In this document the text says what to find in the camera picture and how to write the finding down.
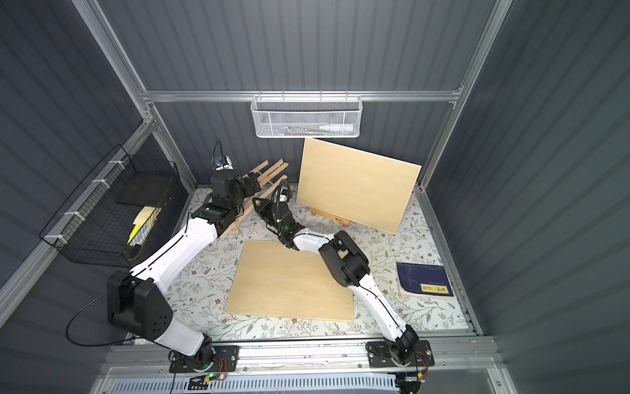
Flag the wooden easel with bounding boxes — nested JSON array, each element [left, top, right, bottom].
[[308, 207, 350, 228], [219, 159, 289, 239]]

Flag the plywood board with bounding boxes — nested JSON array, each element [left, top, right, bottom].
[[297, 139, 422, 234], [224, 241, 354, 322]]

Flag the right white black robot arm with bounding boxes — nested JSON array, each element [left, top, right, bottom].
[[253, 181, 430, 367]]

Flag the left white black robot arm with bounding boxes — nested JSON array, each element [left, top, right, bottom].
[[107, 168, 261, 370]]

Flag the white marker in basket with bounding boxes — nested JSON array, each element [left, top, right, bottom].
[[318, 123, 354, 135]]

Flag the black notebook in basket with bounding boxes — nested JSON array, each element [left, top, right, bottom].
[[116, 172, 176, 208]]

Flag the yellow sticky notes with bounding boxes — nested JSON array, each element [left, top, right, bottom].
[[127, 206, 162, 246]]

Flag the dark blue booklet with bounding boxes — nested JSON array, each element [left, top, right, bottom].
[[396, 262, 454, 299]]

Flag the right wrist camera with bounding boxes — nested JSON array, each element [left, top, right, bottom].
[[277, 189, 292, 204]]

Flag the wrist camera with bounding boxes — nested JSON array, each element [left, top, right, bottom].
[[213, 155, 234, 172], [277, 189, 292, 204]]

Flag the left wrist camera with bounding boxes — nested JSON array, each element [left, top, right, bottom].
[[213, 155, 234, 172]]

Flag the white wire mesh basket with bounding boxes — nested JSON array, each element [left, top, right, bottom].
[[250, 97, 364, 139]]

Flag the black wire wall basket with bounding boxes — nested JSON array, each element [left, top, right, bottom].
[[39, 149, 188, 269]]

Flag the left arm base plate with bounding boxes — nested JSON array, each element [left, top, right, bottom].
[[169, 346, 241, 374]]

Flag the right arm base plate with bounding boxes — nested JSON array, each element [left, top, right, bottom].
[[365, 340, 435, 369]]

